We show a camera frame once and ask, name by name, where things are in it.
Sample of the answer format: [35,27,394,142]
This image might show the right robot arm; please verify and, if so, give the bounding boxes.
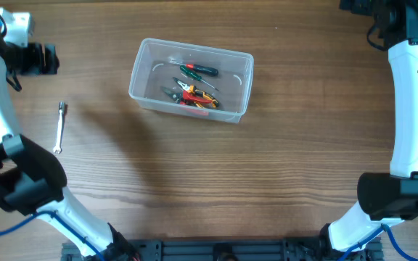
[316,0,418,260]

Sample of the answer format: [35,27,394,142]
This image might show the green handled screwdriver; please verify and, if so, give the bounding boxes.
[179,65,218,91]

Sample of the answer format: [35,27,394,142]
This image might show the red handled pruning snips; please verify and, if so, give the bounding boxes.
[160,86,212,116]

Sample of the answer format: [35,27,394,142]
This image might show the silver flex socket wrench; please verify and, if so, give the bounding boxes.
[53,101,67,154]

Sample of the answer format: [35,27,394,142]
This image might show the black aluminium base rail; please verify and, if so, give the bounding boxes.
[60,236,384,261]

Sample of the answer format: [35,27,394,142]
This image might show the black red handled screwdriver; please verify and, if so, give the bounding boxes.
[170,60,219,76]

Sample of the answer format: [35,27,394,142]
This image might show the orange black needle nose pliers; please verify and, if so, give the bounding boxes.
[173,78,220,108]

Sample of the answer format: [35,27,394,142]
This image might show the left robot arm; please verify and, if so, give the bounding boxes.
[0,7,140,260]

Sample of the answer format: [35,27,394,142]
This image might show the clear plastic storage container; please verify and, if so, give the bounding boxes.
[128,38,254,123]

